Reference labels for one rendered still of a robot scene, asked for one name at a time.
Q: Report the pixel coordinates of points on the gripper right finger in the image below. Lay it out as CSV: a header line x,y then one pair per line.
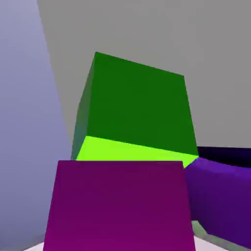
x,y
204,246

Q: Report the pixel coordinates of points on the small green cube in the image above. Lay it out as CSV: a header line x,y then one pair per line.
x,y
135,105

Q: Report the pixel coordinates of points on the large purple box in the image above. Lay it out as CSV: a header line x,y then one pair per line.
x,y
223,196

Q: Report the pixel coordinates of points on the small magenta cube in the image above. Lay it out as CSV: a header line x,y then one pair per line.
x,y
119,205

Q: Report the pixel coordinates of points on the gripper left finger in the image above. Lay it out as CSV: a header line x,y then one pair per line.
x,y
38,248

